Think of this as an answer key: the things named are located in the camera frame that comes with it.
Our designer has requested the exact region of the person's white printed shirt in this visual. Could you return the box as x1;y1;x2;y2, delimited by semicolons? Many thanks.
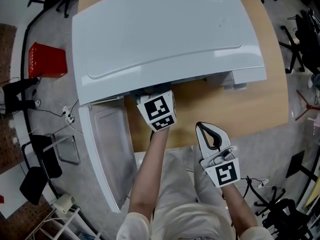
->
116;145;276;240

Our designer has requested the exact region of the red metal stand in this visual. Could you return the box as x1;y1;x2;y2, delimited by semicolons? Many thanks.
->
295;89;320;122

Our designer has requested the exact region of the person's right forearm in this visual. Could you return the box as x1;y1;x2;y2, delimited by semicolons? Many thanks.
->
221;182;259;235

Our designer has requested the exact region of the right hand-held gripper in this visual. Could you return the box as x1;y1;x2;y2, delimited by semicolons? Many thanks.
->
195;121;241;189

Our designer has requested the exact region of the white power strip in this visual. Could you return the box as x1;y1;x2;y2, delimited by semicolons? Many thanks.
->
249;178;270;187
61;103;76;124

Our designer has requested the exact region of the cream small appliance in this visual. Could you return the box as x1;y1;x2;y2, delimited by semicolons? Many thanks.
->
53;193;76;214

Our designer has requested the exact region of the white wire rack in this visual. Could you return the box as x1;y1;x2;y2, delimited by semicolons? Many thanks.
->
29;205;102;240

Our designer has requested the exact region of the person's left forearm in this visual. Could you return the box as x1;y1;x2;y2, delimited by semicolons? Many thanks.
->
128;127;171;225

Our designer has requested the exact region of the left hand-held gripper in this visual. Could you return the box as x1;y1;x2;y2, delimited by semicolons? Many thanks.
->
134;90;179;133

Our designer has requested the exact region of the white washing machine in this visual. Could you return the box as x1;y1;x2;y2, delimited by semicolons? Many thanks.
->
71;0;267;214

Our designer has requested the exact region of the black flat stand base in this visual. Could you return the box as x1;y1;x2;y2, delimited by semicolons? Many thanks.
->
285;150;320;182

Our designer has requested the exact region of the red plastic crate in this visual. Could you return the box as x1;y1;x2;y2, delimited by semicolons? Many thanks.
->
28;41;68;79

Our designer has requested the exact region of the black folding chair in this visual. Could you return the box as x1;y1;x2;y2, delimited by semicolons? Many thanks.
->
19;133;81;206

